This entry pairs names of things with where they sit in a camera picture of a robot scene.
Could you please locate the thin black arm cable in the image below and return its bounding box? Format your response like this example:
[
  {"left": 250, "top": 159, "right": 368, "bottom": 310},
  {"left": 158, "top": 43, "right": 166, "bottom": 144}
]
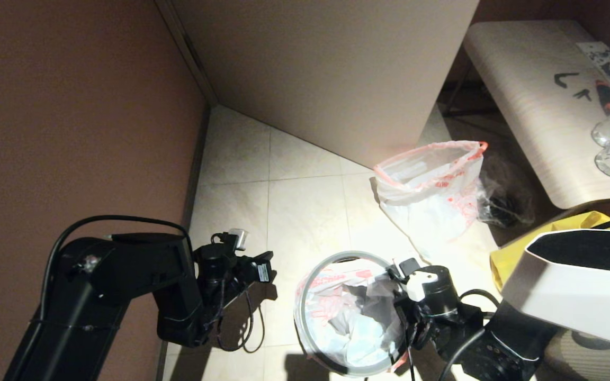
[{"left": 38, "top": 215, "right": 194, "bottom": 324}]

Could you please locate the black cylindrical wrist motor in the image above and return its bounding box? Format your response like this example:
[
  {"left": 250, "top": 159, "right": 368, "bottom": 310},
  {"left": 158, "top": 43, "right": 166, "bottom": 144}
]
[{"left": 194, "top": 244, "right": 239, "bottom": 286}]

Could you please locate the light wood grain table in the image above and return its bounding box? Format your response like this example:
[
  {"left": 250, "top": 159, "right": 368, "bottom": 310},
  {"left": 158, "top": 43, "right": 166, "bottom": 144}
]
[{"left": 442, "top": 21, "right": 610, "bottom": 210}]

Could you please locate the beige door panel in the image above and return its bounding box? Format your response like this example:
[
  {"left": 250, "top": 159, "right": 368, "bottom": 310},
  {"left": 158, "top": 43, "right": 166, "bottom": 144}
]
[{"left": 170, "top": 0, "right": 479, "bottom": 169}]

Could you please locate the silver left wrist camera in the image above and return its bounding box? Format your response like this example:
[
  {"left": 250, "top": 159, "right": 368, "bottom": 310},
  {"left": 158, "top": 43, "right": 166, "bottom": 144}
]
[{"left": 208, "top": 228, "right": 247, "bottom": 250}]

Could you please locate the printed paper leaflet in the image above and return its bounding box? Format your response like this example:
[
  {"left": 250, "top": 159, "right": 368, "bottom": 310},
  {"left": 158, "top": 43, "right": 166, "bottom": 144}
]
[{"left": 575, "top": 42, "right": 610, "bottom": 85}]

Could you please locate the yellow fabric tote bag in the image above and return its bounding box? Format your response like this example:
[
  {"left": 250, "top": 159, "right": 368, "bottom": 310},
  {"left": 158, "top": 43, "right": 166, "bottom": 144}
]
[{"left": 490, "top": 211, "right": 610, "bottom": 292}]

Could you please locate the black cylindrical wrist camera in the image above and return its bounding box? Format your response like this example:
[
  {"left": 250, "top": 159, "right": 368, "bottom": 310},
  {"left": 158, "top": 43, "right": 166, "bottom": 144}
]
[{"left": 389, "top": 258, "right": 460, "bottom": 318}]

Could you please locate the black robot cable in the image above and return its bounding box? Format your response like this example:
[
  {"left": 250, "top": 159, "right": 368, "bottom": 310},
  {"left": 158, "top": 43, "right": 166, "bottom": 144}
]
[{"left": 406, "top": 213, "right": 610, "bottom": 381}]

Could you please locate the black braided cable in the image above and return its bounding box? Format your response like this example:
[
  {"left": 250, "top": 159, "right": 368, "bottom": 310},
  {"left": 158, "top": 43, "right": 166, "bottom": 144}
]
[{"left": 218, "top": 282, "right": 266, "bottom": 353}]

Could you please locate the red black screwdriver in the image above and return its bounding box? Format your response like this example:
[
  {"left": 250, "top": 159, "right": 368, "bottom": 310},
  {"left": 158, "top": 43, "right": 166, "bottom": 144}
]
[{"left": 595, "top": 80, "right": 610, "bottom": 116}]

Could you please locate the clear bag with black contents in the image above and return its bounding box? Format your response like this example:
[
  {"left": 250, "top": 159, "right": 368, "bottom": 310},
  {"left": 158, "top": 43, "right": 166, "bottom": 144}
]
[{"left": 479, "top": 156, "right": 534, "bottom": 228}]

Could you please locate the grey plastic bin ring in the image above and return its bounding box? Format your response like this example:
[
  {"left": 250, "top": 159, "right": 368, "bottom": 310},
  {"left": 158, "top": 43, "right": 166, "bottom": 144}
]
[{"left": 293, "top": 251, "right": 409, "bottom": 377}]

